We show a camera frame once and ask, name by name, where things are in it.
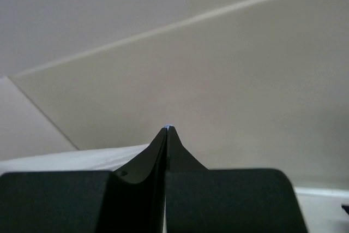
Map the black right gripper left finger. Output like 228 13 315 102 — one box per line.
0 126 167 233

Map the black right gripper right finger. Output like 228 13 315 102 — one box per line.
165 126 308 232

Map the white tank top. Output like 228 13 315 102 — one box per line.
0 125 175 233

